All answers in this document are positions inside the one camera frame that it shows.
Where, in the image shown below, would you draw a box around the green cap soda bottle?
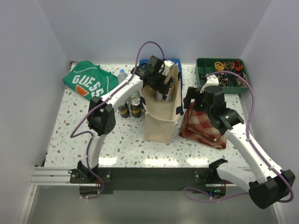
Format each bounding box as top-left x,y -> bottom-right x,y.
130,91 -> 140,98

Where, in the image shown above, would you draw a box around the Pocari Sweat bottle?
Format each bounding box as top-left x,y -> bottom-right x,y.
117,69 -> 128,84

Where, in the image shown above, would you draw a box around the black can silver tab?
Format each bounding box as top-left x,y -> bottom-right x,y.
130,97 -> 142,118

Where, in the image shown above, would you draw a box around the beige canvas tote bag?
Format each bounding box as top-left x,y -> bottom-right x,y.
141,64 -> 184,143

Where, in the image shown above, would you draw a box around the black can foil top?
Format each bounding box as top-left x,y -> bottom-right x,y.
118,101 -> 130,119

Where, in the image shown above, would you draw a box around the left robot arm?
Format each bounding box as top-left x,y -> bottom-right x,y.
77,56 -> 175,183

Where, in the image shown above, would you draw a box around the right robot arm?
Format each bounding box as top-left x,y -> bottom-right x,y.
183,86 -> 295,209

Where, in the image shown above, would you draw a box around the folded blue cloth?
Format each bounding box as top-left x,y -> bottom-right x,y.
139,58 -> 182,72

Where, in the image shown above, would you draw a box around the green compartment tray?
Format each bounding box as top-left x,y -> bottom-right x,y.
195,58 -> 249,95

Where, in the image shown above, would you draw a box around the red plaid cloth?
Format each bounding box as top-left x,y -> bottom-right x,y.
179,102 -> 227,149

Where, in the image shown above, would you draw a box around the green Guess t-shirt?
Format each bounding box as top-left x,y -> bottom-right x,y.
63,61 -> 119,100

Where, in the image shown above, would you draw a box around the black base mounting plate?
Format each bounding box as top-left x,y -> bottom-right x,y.
68,168 -> 226,197

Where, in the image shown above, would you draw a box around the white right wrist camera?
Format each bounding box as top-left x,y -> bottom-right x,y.
200,74 -> 219,93

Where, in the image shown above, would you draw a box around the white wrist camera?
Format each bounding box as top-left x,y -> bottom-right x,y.
163,60 -> 175,76
200,74 -> 219,93

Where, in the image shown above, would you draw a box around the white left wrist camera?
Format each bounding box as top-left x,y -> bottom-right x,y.
163,60 -> 175,76

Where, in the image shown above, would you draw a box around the black white hair ties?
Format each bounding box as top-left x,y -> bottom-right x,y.
218,73 -> 231,87

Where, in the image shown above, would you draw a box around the pink patterned hair ties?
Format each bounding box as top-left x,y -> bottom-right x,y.
236,72 -> 250,88

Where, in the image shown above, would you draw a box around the orange black hair ties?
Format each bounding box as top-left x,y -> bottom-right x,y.
232,60 -> 244,72

